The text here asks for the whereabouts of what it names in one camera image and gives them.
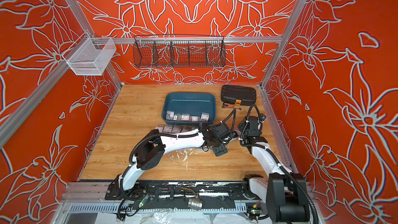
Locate blue plastic storage tray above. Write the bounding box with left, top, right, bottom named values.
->
left=161, top=92, right=217, bottom=125

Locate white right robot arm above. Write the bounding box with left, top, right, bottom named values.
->
left=238, top=105, right=320, bottom=224

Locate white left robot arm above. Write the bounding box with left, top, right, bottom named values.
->
left=105, top=110, right=237, bottom=201

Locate orange black ratchet wrench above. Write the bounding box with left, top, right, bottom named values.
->
left=222, top=102, right=241, bottom=111

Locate black plastic tool case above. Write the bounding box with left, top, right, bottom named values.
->
left=221, top=85, right=257, bottom=106

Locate silver metal cylinder fitting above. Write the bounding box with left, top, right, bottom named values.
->
left=188, top=197, right=203, bottom=211

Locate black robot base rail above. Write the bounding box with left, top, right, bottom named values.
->
left=120, top=180, right=267, bottom=216

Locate black wire wall basket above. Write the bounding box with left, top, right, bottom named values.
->
left=133, top=35, right=227, bottom=68

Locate white wire mesh basket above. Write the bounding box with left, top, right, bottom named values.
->
left=63, top=38, right=116, bottom=76

